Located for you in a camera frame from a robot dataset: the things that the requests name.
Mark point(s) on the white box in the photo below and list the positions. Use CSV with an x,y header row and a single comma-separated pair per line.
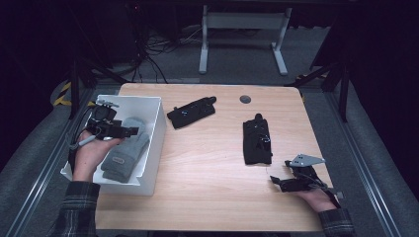
x,y
148,107

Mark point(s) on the black glove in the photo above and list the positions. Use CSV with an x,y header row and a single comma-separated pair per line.
x,y
191,113
255,144

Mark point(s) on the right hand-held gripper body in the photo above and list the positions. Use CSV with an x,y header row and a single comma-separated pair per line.
x,y
303,184

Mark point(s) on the yellow black hazard tape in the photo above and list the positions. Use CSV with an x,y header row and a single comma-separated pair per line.
x,y
62,97

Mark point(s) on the grey metal floor rail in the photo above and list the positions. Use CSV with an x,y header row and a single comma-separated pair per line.
x,y
359,164
42,174

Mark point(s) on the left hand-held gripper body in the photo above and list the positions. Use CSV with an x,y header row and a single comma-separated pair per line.
x,y
105,128

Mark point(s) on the person's left hand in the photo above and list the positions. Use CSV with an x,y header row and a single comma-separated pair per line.
x,y
87,158

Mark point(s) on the grey mitten with label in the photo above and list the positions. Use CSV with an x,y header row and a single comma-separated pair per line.
x,y
126,154

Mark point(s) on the grey round table grommet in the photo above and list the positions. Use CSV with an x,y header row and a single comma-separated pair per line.
x,y
245,99

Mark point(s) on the person's right hand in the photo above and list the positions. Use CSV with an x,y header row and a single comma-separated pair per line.
x,y
318,199

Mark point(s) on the white desk frame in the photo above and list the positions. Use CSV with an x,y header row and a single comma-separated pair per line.
x,y
243,20

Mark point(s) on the black metal stand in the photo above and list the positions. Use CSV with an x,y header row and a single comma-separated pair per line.
x,y
344,95
74,89

